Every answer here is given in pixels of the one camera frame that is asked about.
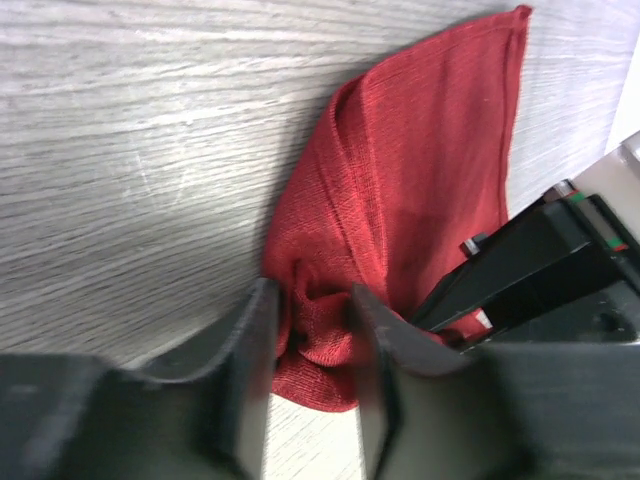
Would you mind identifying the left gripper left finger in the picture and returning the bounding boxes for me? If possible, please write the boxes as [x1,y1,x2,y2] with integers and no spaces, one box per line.
[1,278,280,479]

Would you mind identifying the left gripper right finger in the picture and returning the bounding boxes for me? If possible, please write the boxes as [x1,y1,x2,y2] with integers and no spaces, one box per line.
[351,285,639,479]

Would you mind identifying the red cloth napkin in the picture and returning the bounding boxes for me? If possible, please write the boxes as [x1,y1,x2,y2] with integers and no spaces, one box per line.
[262,5,532,412]

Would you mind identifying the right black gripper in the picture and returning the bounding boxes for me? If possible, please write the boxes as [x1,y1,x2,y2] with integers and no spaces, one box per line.
[410,181,639,349]

